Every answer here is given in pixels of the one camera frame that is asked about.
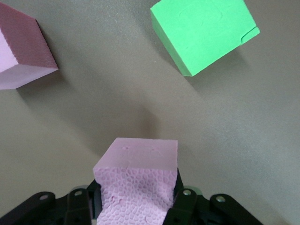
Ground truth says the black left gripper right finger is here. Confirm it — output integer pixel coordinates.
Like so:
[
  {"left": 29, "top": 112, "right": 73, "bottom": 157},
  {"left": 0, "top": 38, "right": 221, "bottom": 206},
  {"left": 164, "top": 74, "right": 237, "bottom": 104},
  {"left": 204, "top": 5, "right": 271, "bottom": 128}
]
[{"left": 164, "top": 168, "right": 261, "bottom": 225}]

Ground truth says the pink foam cube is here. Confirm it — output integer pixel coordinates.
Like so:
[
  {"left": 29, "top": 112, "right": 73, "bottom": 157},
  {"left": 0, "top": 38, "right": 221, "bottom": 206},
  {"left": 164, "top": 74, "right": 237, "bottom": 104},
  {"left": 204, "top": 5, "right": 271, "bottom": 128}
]
[
  {"left": 0, "top": 4, "right": 59, "bottom": 90},
  {"left": 93, "top": 137, "right": 178, "bottom": 225}
]

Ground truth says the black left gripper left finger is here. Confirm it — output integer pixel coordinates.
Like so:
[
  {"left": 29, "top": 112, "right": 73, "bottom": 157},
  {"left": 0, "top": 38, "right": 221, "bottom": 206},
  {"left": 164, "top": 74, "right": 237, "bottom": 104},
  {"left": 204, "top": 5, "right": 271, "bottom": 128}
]
[{"left": 0, "top": 179, "right": 104, "bottom": 225}]

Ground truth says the green foam cube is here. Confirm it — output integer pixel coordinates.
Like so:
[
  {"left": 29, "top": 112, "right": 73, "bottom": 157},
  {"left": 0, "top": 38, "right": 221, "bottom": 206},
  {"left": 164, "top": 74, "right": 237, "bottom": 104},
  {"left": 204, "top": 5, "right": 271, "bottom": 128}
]
[{"left": 150, "top": 0, "right": 261, "bottom": 77}]

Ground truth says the brown table cover mat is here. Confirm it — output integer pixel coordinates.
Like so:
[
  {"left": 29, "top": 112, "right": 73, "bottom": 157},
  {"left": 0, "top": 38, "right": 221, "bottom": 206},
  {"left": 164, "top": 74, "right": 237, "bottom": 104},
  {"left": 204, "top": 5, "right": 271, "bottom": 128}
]
[{"left": 0, "top": 0, "right": 300, "bottom": 225}]

